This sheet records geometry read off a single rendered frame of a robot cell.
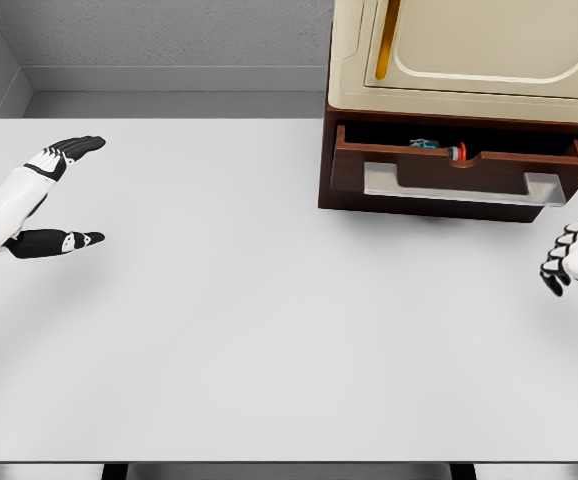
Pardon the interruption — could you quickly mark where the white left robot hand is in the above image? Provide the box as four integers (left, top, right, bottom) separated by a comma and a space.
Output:
0, 135, 107, 265

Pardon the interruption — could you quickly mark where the brown wooden drawer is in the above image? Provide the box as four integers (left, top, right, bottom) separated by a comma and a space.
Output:
329, 122, 578, 209

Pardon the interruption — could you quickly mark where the cream cabinet door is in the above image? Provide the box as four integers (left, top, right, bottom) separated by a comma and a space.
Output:
363, 0, 578, 101

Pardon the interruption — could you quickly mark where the cream cabinet with brown base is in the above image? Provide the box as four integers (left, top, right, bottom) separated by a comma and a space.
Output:
317, 0, 578, 225

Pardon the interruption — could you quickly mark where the small blue red switch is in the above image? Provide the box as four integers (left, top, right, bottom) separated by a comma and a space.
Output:
408, 137, 470, 163

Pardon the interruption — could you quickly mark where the silver drawer handle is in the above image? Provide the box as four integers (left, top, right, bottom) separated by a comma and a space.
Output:
362, 161, 568, 208

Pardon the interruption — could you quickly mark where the yellow door handle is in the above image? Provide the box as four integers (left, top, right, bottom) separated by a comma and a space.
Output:
374, 0, 403, 82

